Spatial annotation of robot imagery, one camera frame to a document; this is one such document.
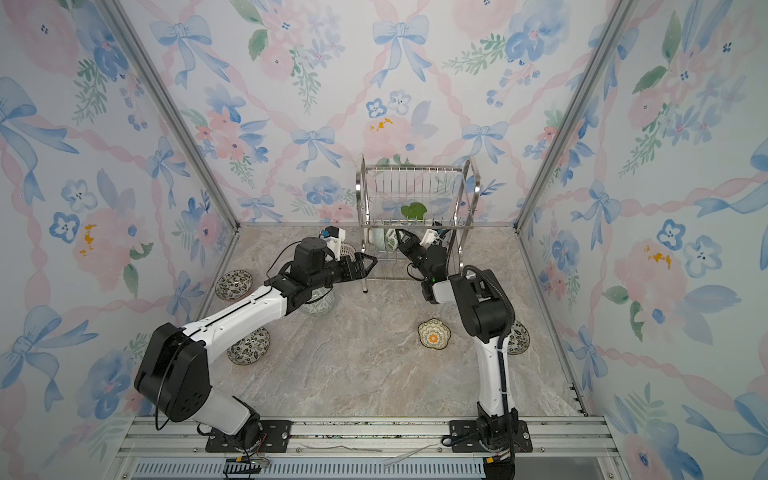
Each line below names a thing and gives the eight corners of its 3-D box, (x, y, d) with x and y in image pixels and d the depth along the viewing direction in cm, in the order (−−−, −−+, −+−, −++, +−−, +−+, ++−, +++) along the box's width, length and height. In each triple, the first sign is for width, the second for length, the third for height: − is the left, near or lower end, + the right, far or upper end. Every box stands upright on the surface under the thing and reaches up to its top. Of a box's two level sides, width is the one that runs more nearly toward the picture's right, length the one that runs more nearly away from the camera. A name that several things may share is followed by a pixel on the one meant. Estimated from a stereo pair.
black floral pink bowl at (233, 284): (216, 294, 103) (208, 285, 99) (242, 273, 109) (236, 263, 104) (232, 307, 100) (225, 298, 96) (258, 284, 106) (252, 275, 101)
